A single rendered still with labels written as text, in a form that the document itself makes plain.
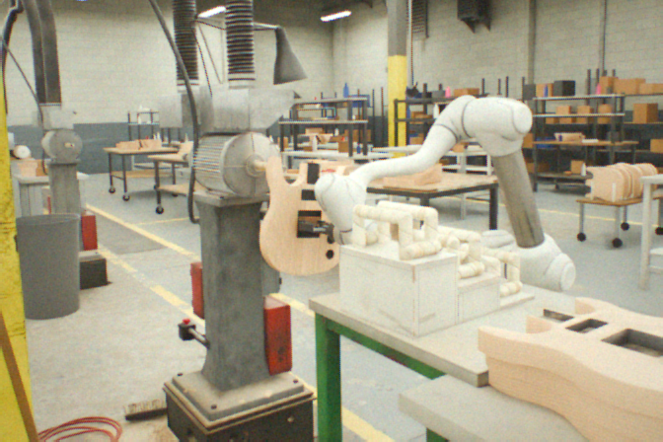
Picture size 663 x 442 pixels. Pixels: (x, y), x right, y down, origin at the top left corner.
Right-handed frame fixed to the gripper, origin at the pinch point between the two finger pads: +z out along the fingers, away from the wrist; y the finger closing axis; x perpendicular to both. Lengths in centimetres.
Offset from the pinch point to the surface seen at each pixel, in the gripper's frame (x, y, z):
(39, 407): -112, -61, 146
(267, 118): 35.5, -18.2, 1.9
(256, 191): 8.8, -6.1, 30.7
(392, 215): 11, -25, -73
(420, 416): -23, -37, -100
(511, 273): -4, 18, -74
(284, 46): 63, -7, 13
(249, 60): 56, -19, 17
